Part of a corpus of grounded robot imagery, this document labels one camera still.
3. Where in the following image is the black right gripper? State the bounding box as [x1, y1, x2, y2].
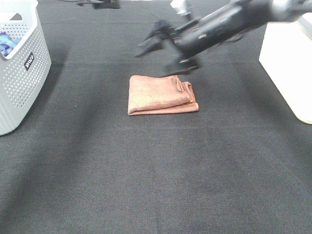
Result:
[135, 20, 199, 77]

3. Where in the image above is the brown microfiber towel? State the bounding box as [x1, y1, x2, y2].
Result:
[128, 75, 199, 116]

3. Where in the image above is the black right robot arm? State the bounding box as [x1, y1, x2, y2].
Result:
[136, 0, 312, 76]

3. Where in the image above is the white plastic basket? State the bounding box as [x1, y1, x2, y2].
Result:
[259, 13, 312, 124]

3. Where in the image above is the black table cover cloth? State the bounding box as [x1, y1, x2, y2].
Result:
[0, 0, 312, 234]

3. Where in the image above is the grey perforated laundry basket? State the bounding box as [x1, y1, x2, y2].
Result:
[0, 0, 51, 135]

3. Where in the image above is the blue towel in basket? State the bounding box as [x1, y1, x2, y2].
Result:
[0, 32, 21, 57]

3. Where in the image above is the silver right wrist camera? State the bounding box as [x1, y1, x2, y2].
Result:
[170, 0, 192, 16]

